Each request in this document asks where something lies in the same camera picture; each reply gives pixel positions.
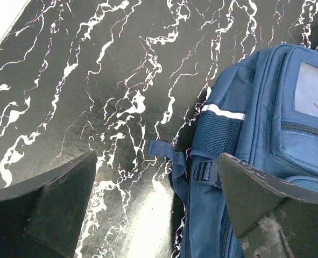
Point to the navy blue student backpack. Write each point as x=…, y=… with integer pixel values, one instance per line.
x=262, y=110

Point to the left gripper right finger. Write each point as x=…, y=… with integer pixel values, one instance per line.
x=270, y=217

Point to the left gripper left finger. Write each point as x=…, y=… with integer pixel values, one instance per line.
x=42, y=216

